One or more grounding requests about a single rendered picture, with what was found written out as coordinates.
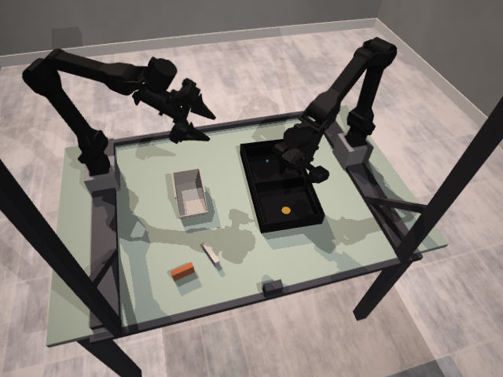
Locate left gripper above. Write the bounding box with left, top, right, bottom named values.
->
left=156, top=90, right=216, bottom=144

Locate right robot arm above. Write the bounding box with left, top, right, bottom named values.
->
left=281, top=37, right=397, bottom=170

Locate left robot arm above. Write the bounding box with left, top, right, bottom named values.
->
left=22, top=49, right=200, bottom=176

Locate pale pink rectangular block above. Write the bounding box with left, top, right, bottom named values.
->
left=202, top=243, right=220, bottom=267

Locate orange rectangular block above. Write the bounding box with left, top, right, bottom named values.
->
left=171, top=262, right=195, bottom=281

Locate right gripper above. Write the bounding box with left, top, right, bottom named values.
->
left=273, top=142, right=329, bottom=192

